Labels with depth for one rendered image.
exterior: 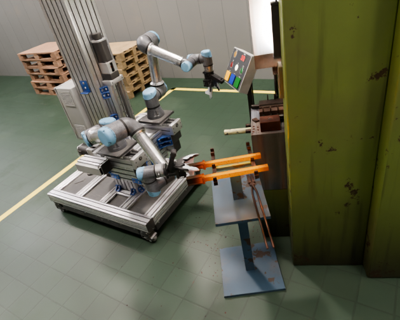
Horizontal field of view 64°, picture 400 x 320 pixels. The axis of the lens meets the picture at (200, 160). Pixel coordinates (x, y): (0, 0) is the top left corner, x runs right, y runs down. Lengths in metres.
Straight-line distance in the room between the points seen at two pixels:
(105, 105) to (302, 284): 1.86
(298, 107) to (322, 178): 0.46
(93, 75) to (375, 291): 2.32
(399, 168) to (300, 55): 0.73
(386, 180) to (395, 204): 0.18
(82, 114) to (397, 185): 2.19
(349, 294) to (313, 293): 0.21
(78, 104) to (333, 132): 1.86
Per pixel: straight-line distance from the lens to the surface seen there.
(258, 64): 1.96
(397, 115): 1.65
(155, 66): 2.69
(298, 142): 1.72
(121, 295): 2.53
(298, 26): 1.50
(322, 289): 2.32
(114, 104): 2.53
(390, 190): 1.89
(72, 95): 2.67
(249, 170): 1.64
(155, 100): 2.66
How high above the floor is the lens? 1.92
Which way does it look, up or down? 33 degrees down
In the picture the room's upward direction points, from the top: 13 degrees counter-clockwise
